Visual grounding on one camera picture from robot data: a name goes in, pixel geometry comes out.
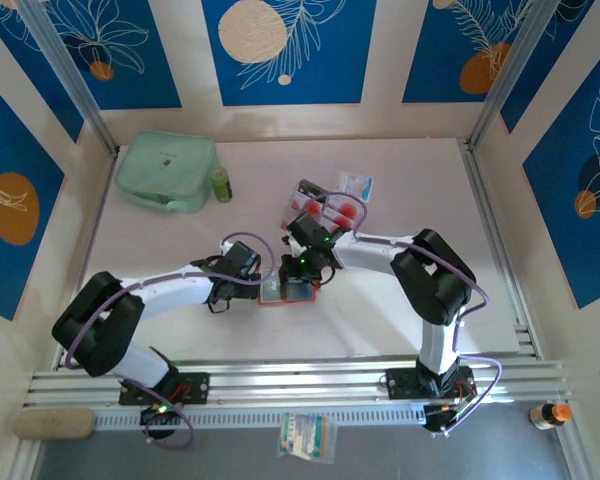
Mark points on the black VIP card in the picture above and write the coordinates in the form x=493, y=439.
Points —
x=271, y=291
x=311, y=188

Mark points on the orange card holder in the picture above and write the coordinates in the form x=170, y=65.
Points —
x=300, y=294

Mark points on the translucent red circle card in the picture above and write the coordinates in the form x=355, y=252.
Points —
x=342, y=221
x=312, y=206

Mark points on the pack of red balls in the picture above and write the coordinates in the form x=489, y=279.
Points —
x=350, y=209

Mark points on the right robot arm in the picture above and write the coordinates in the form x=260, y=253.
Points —
x=365, y=256

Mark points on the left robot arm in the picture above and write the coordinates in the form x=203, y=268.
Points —
x=170, y=294

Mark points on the white blue gauze packet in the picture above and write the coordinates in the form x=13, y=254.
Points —
x=356, y=182

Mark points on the green plastic bottle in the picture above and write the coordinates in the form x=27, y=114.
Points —
x=221, y=187

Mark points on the mint green medicine bag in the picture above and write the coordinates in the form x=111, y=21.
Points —
x=165, y=165

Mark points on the clear bag of plasters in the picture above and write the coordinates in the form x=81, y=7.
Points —
x=307, y=435

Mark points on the beige sponge block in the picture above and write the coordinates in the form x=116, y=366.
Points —
x=55, y=424

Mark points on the brown bottle orange cap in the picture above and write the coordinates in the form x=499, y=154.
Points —
x=550, y=417

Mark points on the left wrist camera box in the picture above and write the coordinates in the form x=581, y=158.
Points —
x=241, y=259

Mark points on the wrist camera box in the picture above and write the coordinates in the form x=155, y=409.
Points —
x=241, y=259
x=307, y=227

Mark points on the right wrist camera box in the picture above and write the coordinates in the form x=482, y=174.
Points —
x=307, y=227

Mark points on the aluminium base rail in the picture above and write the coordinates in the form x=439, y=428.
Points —
x=280, y=385

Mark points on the aluminium table side rail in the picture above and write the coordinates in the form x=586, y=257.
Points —
x=87, y=240
x=490, y=225

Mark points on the aluminium frame post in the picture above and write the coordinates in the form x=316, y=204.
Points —
x=510, y=75
x=67, y=75

